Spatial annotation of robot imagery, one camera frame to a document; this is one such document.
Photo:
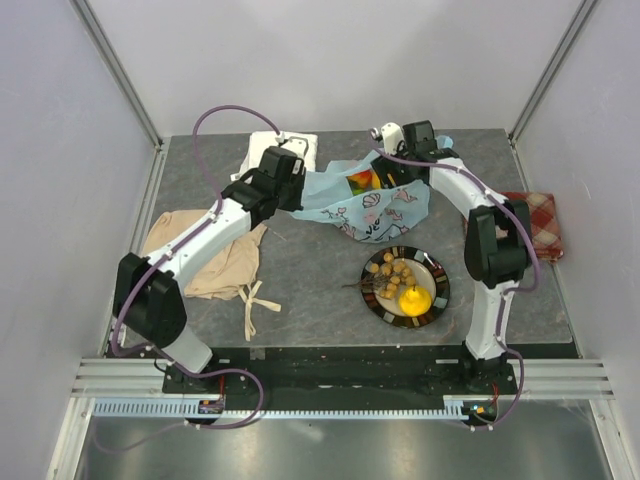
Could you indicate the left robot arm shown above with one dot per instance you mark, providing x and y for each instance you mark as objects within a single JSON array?
[{"x": 148, "y": 296}]

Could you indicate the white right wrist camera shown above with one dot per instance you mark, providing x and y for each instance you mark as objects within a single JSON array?
[{"x": 391, "y": 136}]

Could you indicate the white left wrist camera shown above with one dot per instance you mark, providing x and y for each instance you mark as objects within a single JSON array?
[{"x": 297, "y": 145}]

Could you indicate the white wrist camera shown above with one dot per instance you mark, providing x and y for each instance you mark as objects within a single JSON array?
[
  {"x": 391, "y": 136},
  {"x": 297, "y": 145}
]

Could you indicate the red plaid cloth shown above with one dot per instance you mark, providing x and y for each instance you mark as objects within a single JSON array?
[{"x": 545, "y": 227}]

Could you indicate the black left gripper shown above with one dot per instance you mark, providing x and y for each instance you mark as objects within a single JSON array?
[{"x": 298, "y": 178}]

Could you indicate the light blue plastic bag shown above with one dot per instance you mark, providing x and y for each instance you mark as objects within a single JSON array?
[{"x": 371, "y": 216}]

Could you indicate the beige crumpled cloth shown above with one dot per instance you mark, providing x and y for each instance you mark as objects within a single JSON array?
[{"x": 231, "y": 273}]

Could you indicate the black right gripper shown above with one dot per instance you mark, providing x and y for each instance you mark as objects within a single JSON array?
[{"x": 383, "y": 167}]

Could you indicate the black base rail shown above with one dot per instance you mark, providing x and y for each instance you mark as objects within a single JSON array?
[{"x": 427, "y": 370}]

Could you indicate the yellow fake berry bunch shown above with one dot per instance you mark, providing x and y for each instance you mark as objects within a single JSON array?
[{"x": 386, "y": 277}]

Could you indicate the aluminium frame rail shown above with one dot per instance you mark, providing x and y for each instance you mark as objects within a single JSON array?
[{"x": 544, "y": 379}]

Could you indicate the dark rimmed beige plate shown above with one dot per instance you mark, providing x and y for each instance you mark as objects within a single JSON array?
[{"x": 429, "y": 273}]

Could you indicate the yellow fake pear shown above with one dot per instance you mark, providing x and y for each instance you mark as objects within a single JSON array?
[{"x": 414, "y": 301}]

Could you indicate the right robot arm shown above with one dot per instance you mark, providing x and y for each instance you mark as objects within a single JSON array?
[{"x": 498, "y": 252}]

